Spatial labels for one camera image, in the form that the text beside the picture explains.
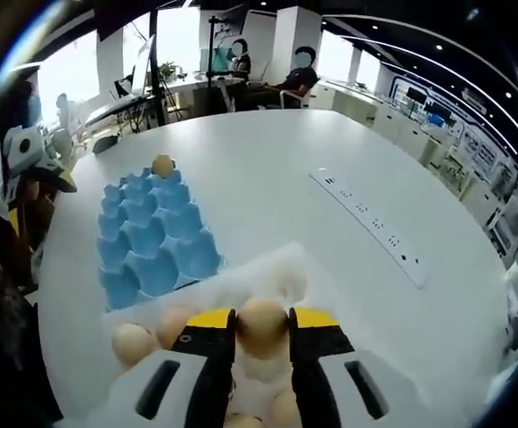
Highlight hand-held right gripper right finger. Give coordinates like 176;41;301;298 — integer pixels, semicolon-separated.
287;305;447;428

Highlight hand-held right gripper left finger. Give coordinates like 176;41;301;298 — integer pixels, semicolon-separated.
84;306;238;428

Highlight brown hen egg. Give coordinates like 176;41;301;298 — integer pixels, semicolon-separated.
151;153;175;179
235;299;289;360

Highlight cluster of brown eggs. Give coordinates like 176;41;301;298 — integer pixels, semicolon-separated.
110;260;309;428

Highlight blue egg tray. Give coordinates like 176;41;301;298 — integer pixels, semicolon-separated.
95;167;224;313

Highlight white foam tray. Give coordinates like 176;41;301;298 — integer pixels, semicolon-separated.
86;243;344;428

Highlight black flat device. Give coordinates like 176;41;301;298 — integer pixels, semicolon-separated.
93;135;120;155

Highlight operator in black shirt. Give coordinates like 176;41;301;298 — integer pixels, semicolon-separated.
0;186;63;428

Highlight thick black pole stand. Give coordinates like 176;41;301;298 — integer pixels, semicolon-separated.
149;8;169;128

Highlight white power strip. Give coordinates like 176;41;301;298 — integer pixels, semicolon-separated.
308;167;432;290

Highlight white table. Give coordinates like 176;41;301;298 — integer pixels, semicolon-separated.
30;109;518;428

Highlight thin black pole stand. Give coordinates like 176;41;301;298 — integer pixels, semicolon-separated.
207;15;224;90

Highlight light grey office chair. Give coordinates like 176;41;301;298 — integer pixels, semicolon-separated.
278;84;313;111

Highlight white cabinet row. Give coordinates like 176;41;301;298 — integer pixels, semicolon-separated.
316;82;518;268

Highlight blue lit display shelves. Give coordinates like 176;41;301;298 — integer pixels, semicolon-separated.
387;73;518;188

